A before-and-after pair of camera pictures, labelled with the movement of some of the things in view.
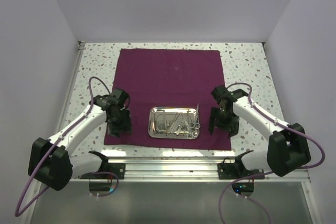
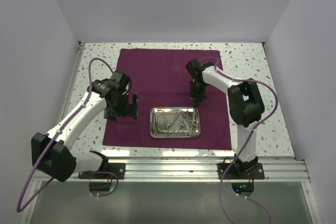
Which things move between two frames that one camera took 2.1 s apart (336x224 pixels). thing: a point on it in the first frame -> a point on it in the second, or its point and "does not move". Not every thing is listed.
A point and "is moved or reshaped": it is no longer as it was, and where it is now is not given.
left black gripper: [126, 125] -> [129, 110]
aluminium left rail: [70, 89] does not move
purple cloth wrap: [158, 78] does not move
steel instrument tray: [174, 122] does not move
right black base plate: [236, 171] does not move
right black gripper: [232, 127] -> [196, 98]
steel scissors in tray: [191, 133] does not move
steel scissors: [197, 125] is moved or reshaped
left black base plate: [115, 171] does not move
